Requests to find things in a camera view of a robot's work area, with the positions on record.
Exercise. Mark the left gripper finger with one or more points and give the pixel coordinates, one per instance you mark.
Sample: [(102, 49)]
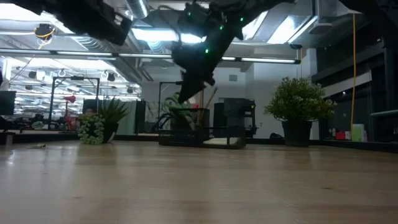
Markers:
[(116, 29)]

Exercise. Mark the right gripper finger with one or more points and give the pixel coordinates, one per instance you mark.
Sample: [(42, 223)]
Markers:
[(192, 88)]

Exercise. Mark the yellow sticky note pad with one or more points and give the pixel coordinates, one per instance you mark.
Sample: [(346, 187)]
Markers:
[(217, 141)]

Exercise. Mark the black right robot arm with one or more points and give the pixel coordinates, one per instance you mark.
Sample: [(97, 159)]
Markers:
[(236, 12)]

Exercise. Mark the black mesh desk organizer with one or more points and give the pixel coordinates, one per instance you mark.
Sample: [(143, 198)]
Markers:
[(186, 138)]

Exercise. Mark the black cabinet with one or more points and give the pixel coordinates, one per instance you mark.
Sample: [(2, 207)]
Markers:
[(236, 109)]

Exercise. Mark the long ceiling light strip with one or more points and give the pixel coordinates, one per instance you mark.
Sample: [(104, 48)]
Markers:
[(267, 59)]

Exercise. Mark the succulent plant in dark pot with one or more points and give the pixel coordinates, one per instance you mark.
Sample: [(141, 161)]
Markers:
[(112, 115)]

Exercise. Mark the bushy plant in black pot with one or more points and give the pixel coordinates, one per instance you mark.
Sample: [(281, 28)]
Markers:
[(298, 99)]

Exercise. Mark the dark monitor screen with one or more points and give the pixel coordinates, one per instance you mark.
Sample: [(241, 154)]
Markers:
[(7, 102)]

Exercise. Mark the small grey scrap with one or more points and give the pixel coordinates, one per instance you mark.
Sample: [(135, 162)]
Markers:
[(38, 146)]

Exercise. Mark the small red box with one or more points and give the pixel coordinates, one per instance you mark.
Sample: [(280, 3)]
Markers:
[(340, 135)]

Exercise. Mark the pale green box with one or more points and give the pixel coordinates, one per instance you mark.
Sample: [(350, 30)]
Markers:
[(357, 132)]

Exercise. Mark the background black frame with camera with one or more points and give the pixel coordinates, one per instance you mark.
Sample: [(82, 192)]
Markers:
[(168, 83)]

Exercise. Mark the background black robot station frame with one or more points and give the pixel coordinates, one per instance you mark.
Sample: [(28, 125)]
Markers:
[(74, 77)]

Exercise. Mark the black aluminium table frame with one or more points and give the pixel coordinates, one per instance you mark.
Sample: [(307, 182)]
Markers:
[(46, 137)]

